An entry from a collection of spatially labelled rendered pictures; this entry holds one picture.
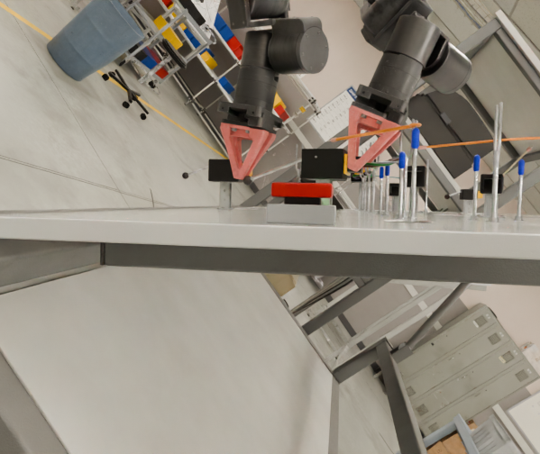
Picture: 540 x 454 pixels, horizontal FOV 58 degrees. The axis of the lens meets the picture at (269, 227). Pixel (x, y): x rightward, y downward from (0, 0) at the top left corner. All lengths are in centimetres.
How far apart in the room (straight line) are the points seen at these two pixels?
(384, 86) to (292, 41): 13
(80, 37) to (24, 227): 373
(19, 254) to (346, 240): 30
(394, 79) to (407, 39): 5
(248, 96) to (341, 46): 834
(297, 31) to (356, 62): 822
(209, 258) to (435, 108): 131
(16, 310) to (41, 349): 5
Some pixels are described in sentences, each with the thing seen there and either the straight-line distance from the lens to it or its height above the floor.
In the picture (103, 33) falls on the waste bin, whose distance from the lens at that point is 410.
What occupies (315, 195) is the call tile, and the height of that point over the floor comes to 112.
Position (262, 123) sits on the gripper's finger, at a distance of 67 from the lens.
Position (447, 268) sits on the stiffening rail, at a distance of 52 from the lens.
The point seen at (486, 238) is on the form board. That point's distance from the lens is 38.
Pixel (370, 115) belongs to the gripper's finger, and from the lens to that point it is 64.
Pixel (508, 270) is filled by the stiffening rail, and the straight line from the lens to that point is 53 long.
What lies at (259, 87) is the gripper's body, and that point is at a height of 113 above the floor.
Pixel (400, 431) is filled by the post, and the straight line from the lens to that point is 103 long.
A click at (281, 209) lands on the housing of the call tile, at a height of 109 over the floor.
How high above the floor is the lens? 113
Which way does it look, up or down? 8 degrees down
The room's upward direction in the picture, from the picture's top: 54 degrees clockwise
